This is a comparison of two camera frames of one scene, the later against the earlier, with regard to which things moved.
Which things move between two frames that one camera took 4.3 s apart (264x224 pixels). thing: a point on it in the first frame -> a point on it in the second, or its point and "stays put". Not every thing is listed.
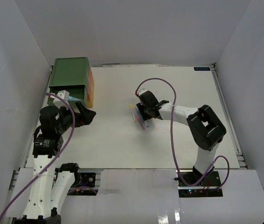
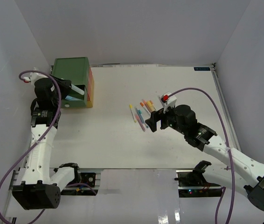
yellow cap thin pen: (130, 107) stays put
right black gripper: (141, 108) -> (156, 116)
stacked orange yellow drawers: (90, 90) stays put
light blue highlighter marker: (71, 98) stays put
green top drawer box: (72, 75) stays put
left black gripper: (85, 116) -> (64, 84)
